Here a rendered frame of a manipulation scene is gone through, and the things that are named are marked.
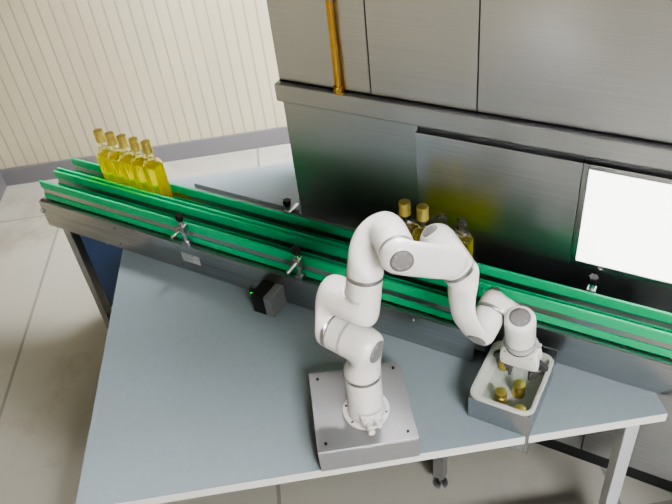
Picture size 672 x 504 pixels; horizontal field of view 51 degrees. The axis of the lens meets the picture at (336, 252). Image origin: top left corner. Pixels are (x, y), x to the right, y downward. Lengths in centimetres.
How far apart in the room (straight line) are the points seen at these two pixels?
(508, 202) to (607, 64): 48
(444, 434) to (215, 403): 67
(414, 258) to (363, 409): 51
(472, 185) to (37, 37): 305
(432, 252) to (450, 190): 63
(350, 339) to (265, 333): 64
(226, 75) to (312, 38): 237
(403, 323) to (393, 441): 42
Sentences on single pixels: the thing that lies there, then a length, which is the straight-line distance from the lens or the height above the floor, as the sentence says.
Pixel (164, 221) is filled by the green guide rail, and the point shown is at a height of 95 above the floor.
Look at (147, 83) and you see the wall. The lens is 450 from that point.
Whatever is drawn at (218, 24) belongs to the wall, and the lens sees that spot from 432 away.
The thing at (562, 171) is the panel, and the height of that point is 128.
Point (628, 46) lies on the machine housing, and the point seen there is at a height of 163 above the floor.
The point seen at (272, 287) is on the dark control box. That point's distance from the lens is 230.
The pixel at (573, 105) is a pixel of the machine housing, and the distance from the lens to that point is 188.
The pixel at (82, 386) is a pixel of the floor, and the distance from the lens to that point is 341.
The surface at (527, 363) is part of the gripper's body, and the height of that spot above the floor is 96.
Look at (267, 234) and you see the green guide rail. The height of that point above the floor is 95.
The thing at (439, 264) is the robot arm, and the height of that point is 137.
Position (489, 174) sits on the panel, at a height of 123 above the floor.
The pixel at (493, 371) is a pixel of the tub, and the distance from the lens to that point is 209.
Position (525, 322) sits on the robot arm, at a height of 114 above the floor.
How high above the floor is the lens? 236
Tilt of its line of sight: 40 degrees down
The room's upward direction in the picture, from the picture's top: 8 degrees counter-clockwise
